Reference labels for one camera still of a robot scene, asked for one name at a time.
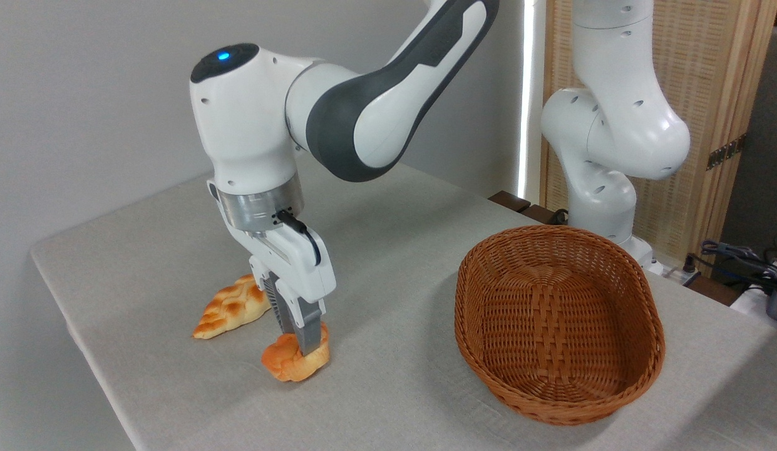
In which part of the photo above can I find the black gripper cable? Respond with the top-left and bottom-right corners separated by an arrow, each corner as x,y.
275,210 -> 322,267

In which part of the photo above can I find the brown wicker oval basket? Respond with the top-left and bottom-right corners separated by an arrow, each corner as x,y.
454,225 -> 666,427

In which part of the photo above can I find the bundle of dark cables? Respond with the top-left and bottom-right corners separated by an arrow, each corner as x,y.
686,239 -> 777,295

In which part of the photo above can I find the metal screen hinge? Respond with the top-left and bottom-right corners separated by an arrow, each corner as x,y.
706,135 -> 748,171

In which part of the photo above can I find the round orange bread bun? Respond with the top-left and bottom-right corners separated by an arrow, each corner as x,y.
261,323 -> 331,383

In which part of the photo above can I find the braided golden bread loaf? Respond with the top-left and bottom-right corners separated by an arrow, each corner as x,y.
192,274 -> 271,340

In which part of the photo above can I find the grey tablecloth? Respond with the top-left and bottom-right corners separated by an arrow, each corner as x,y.
30,162 -> 777,451

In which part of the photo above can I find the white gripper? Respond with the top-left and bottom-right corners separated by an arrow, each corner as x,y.
207,180 -> 337,357

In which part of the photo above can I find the dark wooden furniture piece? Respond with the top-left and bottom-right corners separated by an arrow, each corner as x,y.
488,190 -> 570,226

